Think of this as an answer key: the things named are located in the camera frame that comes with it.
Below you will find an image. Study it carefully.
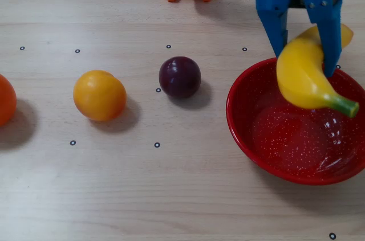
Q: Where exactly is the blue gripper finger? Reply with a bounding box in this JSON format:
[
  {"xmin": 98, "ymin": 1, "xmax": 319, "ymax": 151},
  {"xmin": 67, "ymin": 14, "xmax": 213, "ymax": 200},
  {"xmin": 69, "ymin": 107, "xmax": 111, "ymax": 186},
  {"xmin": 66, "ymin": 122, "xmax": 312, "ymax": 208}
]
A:
[
  {"xmin": 256, "ymin": 10, "xmax": 289, "ymax": 59},
  {"xmin": 303, "ymin": 0, "xmax": 343, "ymax": 78}
]

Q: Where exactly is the yellow plastic banana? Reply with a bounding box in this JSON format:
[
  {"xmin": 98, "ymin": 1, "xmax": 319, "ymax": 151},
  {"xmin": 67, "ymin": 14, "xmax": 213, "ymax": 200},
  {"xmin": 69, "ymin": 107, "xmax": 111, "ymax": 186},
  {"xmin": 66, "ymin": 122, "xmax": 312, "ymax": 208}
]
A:
[{"xmin": 275, "ymin": 23, "xmax": 360, "ymax": 119}]

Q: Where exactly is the red speckled enamel bowl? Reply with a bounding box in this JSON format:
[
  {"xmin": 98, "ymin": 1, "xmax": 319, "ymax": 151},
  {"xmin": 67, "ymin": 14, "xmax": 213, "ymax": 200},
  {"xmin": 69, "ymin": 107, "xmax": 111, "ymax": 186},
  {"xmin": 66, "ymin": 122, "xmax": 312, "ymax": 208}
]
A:
[{"xmin": 226, "ymin": 57, "xmax": 365, "ymax": 186}]

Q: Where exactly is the dark purple plum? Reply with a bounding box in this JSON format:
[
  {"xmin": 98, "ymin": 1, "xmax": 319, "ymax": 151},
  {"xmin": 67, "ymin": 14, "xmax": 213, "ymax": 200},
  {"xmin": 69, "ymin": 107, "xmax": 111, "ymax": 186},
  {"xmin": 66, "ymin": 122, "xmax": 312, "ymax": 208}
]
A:
[{"xmin": 159, "ymin": 56, "xmax": 202, "ymax": 100}]

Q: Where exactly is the yellow-orange round fruit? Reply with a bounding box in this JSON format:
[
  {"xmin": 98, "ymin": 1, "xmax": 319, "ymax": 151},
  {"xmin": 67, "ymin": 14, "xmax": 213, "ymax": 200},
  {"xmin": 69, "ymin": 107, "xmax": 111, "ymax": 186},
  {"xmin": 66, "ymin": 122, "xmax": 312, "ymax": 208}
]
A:
[{"xmin": 72, "ymin": 70, "xmax": 127, "ymax": 122}]

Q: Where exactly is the orange citrus fruit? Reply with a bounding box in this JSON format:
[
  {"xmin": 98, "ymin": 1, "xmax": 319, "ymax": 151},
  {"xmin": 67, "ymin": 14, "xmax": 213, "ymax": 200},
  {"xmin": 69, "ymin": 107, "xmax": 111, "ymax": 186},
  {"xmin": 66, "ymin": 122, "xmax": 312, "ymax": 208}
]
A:
[{"xmin": 0, "ymin": 73, "xmax": 17, "ymax": 127}]

